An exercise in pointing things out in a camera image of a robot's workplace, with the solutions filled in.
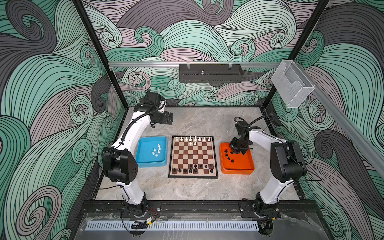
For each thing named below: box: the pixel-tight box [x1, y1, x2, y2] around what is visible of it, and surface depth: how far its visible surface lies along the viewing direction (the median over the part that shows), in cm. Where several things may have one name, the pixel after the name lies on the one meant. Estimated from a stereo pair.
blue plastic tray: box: [135, 136, 168, 168], surface depth 94 cm
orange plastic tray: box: [220, 142, 255, 175], surface depth 92 cm
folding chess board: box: [168, 135, 219, 179], surface depth 92 cm
